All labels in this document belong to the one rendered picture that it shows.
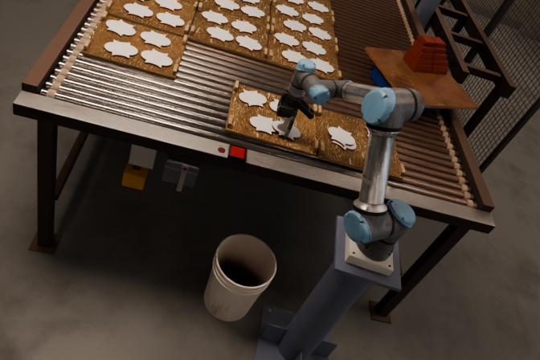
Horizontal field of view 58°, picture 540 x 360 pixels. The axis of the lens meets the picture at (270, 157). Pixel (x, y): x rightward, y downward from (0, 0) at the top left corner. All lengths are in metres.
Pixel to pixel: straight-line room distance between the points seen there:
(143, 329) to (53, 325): 0.40
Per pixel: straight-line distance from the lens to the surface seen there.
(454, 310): 3.34
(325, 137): 2.26
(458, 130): 2.83
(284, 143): 2.13
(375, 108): 1.60
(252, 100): 2.27
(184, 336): 2.54
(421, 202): 2.28
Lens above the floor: 2.26
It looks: 41 degrees down
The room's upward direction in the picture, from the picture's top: 24 degrees clockwise
